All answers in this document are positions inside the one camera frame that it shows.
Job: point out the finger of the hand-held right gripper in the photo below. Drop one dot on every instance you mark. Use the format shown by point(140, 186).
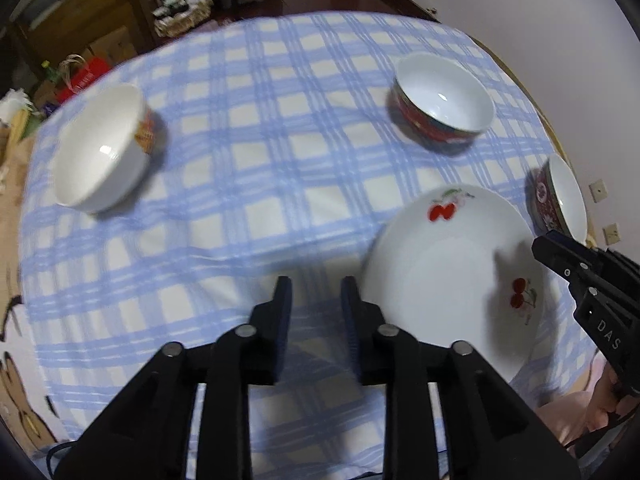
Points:
point(565, 257)

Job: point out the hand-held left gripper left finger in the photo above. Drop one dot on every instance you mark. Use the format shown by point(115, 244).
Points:
point(286, 320)

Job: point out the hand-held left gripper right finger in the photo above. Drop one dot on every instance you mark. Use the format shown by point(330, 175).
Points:
point(348, 320)

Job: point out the small red patterned bowl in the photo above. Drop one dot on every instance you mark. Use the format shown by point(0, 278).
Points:
point(567, 195)

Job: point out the white cherry print plate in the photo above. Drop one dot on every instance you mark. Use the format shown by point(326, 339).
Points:
point(450, 270)

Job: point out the large red patterned bowl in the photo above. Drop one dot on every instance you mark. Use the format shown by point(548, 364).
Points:
point(435, 95)

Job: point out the large white bowl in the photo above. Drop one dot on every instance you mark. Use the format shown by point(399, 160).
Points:
point(95, 150)

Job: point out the person's right hand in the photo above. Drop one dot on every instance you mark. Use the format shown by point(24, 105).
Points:
point(602, 402)

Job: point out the pink garment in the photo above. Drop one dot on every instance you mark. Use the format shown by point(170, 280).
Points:
point(560, 412)

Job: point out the blue plaid cloth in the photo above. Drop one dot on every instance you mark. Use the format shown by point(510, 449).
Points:
point(275, 160)

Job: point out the brown floral blanket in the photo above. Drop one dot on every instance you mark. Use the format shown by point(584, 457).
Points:
point(15, 310)

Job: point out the red paper bag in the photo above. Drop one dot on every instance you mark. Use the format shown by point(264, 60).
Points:
point(82, 77)

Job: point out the woven basket with clothes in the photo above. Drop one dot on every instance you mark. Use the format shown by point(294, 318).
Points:
point(182, 17)

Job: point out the open cardboard box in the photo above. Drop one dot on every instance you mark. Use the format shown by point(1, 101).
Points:
point(112, 45)

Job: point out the green bottle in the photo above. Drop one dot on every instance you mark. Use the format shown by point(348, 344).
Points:
point(47, 70)

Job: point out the wooden wardrobe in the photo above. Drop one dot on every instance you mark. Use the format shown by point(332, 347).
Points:
point(75, 5)

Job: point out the white wall socket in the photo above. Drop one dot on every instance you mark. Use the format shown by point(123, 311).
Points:
point(611, 233)
point(597, 190)

